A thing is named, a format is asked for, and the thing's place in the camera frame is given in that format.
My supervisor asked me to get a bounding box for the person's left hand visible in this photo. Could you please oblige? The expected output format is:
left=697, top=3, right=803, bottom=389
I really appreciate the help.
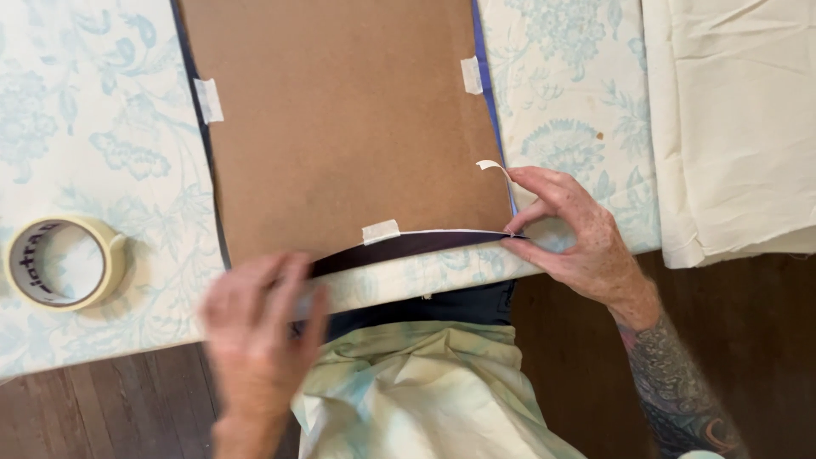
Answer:
left=200, top=251, right=333, bottom=427

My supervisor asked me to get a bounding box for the person's right hand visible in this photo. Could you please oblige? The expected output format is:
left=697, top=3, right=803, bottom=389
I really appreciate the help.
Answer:
left=500, top=166, right=662, bottom=315

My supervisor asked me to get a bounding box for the dark purple print sheet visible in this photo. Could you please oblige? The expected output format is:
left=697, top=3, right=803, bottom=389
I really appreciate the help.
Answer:
left=169, top=0, right=530, bottom=279

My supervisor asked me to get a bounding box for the curled white masking tape piece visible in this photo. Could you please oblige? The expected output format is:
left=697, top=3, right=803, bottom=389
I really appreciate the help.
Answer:
left=475, top=159, right=513, bottom=182

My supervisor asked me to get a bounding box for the white masking tape strip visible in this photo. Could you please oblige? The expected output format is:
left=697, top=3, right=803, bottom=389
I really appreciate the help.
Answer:
left=193, top=77, right=225, bottom=125
left=459, top=55, right=484, bottom=96
left=361, top=218, right=402, bottom=247

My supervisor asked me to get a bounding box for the person's dark shirt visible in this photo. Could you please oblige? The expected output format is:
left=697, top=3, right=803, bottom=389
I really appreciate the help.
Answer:
left=290, top=279, right=519, bottom=343

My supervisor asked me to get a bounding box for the brown hardboard backing board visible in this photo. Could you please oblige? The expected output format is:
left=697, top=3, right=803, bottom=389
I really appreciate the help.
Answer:
left=176, top=0, right=515, bottom=269

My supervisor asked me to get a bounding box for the person's pale tie-dye garment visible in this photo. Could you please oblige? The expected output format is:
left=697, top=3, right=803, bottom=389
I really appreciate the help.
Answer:
left=290, top=320, right=589, bottom=459

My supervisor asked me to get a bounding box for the cream masking tape roll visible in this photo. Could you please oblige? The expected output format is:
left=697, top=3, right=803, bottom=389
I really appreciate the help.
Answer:
left=3, top=215, right=128, bottom=312

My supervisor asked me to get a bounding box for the pale blue floral tablecloth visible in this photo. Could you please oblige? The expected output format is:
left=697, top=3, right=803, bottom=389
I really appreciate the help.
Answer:
left=0, top=0, right=664, bottom=383

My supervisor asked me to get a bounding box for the cream folded cloth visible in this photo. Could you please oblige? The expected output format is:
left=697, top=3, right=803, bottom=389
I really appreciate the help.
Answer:
left=640, top=0, right=816, bottom=270

